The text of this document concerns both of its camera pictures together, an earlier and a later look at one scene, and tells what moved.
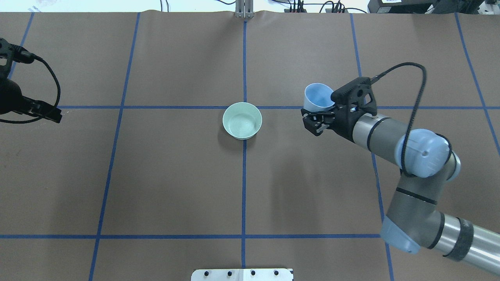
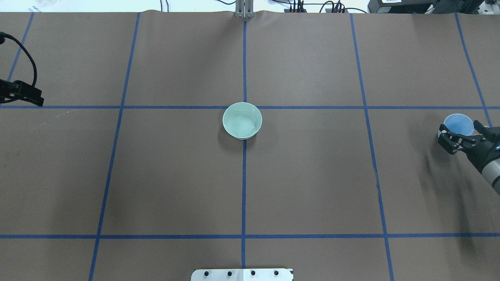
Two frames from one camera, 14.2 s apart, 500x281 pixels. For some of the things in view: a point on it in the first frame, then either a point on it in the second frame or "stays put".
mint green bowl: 243,120 stays put
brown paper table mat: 138,181 stays put
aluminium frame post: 244,8 stays put
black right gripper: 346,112 to 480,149
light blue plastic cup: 317,97 to 459,123
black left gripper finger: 41,109 to 10,91
